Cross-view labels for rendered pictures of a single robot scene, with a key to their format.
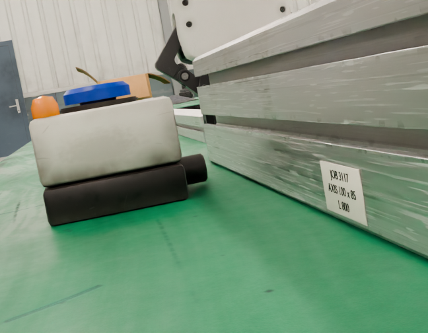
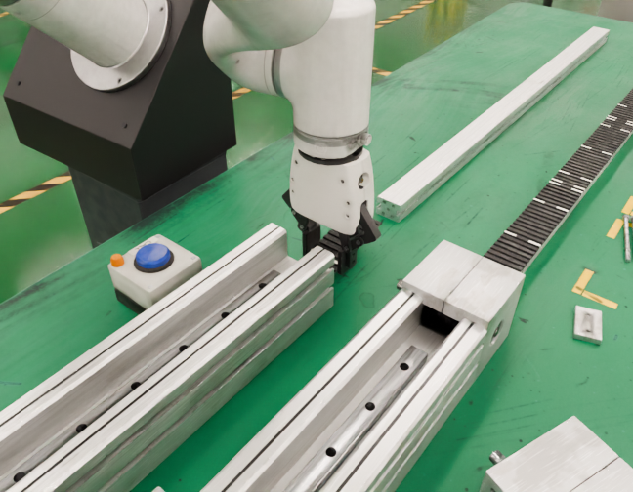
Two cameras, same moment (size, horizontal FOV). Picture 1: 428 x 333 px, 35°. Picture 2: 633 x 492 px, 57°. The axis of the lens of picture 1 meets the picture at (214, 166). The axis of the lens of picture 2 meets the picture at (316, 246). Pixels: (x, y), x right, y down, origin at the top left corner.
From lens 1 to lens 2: 0.68 m
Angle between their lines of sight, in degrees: 53
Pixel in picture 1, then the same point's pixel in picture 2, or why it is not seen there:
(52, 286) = (23, 368)
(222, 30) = (309, 206)
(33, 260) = (60, 336)
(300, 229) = not seen: hidden behind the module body
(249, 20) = (324, 210)
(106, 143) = (130, 290)
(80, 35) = not seen: outside the picture
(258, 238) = not seen: hidden behind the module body
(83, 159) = (123, 289)
